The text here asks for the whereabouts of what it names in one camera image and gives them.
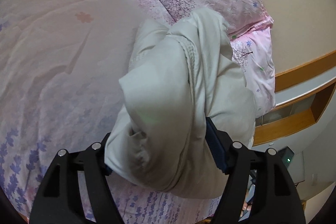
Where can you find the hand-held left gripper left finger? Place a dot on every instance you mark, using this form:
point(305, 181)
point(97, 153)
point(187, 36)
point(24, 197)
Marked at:
point(90, 158)

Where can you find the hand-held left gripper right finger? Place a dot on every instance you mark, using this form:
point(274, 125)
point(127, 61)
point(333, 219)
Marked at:
point(216, 150)

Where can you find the white puffer jacket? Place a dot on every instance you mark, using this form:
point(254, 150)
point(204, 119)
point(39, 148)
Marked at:
point(162, 108)

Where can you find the grey device with green light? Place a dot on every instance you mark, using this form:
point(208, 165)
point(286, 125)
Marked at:
point(291, 163)

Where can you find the bed with pink floral sheet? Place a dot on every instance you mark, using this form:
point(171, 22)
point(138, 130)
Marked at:
point(57, 56)

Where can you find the wooden headboard shelf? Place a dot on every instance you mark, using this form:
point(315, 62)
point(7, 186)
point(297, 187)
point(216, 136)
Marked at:
point(296, 74)

